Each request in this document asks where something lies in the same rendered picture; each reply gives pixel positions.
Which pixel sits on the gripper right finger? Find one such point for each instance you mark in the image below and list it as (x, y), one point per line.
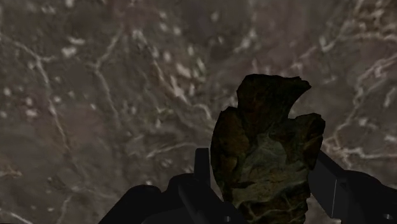
(347, 192)

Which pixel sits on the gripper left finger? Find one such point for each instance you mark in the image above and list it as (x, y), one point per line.
(198, 195)

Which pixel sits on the dark brown rough rock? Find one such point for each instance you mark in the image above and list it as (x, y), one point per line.
(263, 155)

